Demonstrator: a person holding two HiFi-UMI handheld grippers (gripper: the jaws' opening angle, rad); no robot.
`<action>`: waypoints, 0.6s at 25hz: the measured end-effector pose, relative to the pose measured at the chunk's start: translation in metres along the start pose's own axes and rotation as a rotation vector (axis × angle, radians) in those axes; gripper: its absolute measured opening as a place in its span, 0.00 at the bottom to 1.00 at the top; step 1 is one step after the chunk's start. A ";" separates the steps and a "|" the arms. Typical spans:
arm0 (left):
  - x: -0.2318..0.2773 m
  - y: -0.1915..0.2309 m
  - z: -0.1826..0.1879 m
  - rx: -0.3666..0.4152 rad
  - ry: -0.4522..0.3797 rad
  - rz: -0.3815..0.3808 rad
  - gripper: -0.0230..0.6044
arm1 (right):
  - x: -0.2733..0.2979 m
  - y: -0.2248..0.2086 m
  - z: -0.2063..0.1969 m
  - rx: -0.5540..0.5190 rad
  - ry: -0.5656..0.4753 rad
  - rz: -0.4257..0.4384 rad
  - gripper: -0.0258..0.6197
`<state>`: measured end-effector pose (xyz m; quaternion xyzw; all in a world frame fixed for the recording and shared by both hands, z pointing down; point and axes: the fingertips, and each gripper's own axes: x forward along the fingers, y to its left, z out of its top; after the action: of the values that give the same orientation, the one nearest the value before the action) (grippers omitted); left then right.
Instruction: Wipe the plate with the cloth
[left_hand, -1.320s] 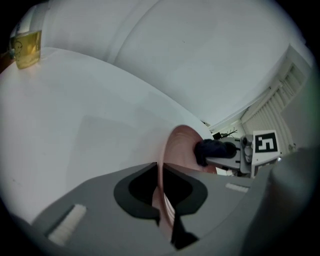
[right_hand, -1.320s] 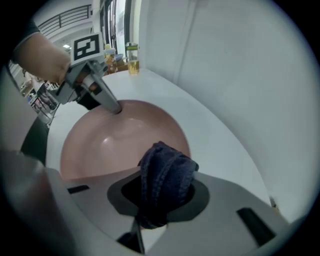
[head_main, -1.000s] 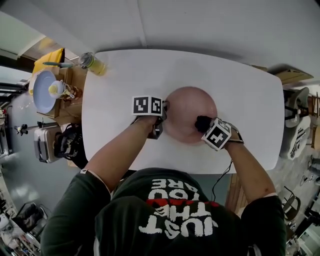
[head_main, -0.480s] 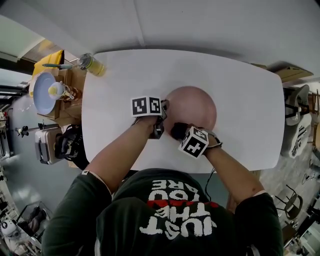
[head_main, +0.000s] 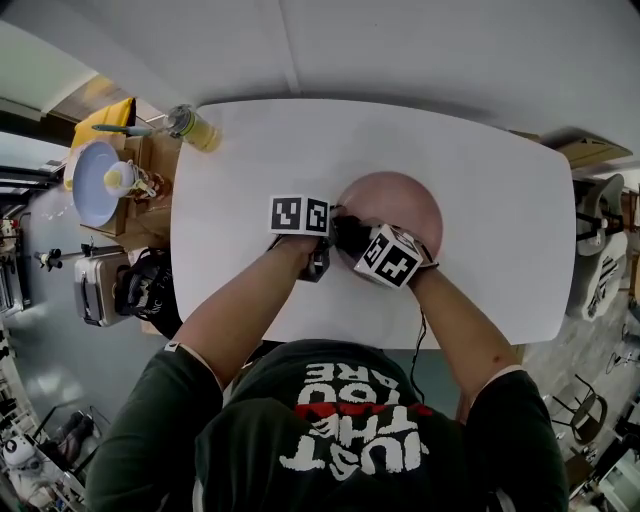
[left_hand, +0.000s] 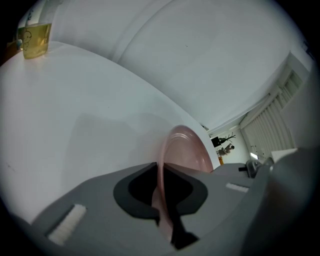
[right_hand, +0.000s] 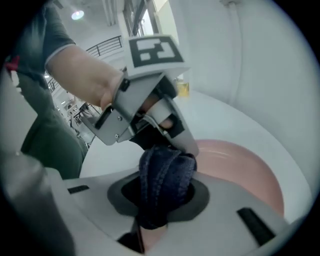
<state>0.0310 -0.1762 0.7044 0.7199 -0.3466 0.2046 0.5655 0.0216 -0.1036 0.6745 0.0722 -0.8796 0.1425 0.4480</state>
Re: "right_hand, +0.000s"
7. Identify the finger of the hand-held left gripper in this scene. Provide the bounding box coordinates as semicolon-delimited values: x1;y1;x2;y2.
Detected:
149;97;200;157

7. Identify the person's dark printed T-shirt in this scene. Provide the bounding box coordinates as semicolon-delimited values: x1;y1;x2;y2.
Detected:
4;0;90;180

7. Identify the person's left forearm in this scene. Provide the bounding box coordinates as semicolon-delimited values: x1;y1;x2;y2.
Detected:
44;44;125;111

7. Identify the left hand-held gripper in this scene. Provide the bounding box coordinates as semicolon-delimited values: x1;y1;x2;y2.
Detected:
81;34;192;146

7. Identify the big pink plate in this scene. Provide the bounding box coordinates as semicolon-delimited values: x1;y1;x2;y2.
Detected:
143;139;285;253

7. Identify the yellow drink bottle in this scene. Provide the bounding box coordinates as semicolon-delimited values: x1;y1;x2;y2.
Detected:
174;77;191;98

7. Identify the black curved railing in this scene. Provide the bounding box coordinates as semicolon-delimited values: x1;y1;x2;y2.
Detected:
86;35;123;57

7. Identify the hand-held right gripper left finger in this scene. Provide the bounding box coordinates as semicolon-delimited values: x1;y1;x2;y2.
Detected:
47;167;145;256

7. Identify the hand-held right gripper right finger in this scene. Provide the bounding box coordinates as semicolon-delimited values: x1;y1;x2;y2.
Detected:
147;172;291;256

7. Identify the dark blue cloth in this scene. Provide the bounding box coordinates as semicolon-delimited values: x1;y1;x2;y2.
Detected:
136;144;198;230

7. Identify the person's left hand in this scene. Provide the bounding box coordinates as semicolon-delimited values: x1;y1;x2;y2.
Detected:
142;94;175;130

